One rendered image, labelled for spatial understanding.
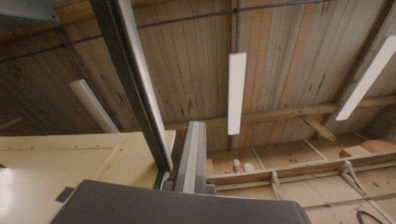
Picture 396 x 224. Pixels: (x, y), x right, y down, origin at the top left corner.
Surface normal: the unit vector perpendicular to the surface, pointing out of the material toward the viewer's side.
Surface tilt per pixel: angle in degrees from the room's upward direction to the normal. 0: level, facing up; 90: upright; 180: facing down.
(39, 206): 90
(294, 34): 180
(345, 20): 179
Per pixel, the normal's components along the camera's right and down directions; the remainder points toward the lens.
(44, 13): 1.00, -0.05
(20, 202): -0.04, -0.84
